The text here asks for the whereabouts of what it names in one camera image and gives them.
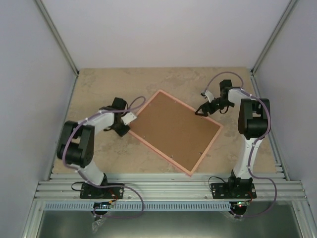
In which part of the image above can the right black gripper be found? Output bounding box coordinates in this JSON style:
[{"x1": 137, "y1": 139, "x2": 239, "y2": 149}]
[{"x1": 200, "y1": 97, "x2": 234, "y2": 117}]

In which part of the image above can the pink wooden picture frame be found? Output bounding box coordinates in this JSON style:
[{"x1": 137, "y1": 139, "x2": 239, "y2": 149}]
[{"x1": 128, "y1": 89, "x2": 224, "y2": 178}]

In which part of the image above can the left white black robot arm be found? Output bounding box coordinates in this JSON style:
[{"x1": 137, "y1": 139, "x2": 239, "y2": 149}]
[{"x1": 56, "y1": 97, "x2": 137, "y2": 198}]

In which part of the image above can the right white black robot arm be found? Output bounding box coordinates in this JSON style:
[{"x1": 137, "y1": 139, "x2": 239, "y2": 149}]
[{"x1": 195, "y1": 79, "x2": 270, "y2": 199}]

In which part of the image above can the left controller circuit board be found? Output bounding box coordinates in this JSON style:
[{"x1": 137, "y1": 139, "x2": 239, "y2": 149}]
[{"x1": 93, "y1": 200, "x2": 116, "y2": 209}]

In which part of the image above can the controller circuit board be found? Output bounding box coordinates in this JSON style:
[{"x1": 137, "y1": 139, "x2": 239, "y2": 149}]
[
  {"x1": 93, "y1": 200, "x2": 116, "y2": 209},
  {"x1": 232, "y1": 200, "x2": 251, "y2": 207}
]

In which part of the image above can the right controller circuit board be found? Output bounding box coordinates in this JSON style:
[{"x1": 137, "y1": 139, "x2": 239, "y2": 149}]
[{"x1": 232, "y1": 200, "x2": 251, "y2": 207}]

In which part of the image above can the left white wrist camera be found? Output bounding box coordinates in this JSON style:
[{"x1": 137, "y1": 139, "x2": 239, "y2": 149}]
[{"x1": 121, "y1": 112, "x2": 137, "y2": 125}]

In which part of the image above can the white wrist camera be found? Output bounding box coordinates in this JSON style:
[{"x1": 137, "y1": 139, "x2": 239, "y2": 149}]
[
  {"x1": 121, "y1": 112, "x2": 137, "y2": 125},
  {"x1": 201, "y1": 90, "x2": 214, "y2": 103}
]

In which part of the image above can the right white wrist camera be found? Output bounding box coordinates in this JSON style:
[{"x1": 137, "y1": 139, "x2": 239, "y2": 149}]
[{"x1": 201, "y1": 90, "x2": 214, "y2": 103}]

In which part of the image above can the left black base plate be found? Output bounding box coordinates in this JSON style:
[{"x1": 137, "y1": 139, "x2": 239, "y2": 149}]
[{"x1": 79, "y1": 183, "x2": 124, "y2": 200}]

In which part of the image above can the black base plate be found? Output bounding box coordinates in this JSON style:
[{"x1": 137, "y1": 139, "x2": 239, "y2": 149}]
[
  {"x1": 79, "y1": 183, "x2": 124, "y2": 200},
  {"x1": 210, "y1": 183, "x2": 257, "y2": 199}
]

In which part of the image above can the aluminium mounting rail bed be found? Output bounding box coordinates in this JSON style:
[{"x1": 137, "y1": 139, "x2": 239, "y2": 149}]
[{"x1": 33, "y1": 164, "x2": 307, "y2": 201}]

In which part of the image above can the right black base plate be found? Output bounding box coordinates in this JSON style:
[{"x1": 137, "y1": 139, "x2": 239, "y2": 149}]
[{"x1": 210, "y1": 183, "x2": 257, "y2": 199}]

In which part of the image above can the slotted blue cable duct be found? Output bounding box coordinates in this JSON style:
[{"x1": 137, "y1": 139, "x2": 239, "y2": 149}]
[{"x1": 44, "y1": 201, "x2": 231, "y2": 212}]

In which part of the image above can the left aluminium corner post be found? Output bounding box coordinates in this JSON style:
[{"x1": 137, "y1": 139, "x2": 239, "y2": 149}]
[{"x1": 34, "y1": 0, "x2": 79, "y2": 78}]

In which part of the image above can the aluminium corner post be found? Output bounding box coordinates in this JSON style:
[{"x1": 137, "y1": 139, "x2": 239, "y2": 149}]
[
  {"x1": 250, "y1": 0, "x2": 299, "y2": 76},
  {"x1": 34, "y1": 0, "x2": 79, "y2": 78}
]

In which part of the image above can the right aluminium corner post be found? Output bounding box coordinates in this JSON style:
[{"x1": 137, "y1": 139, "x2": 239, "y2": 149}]
[{"x1": 250, "y1": 0, "x2": 299, "y2": 76}]

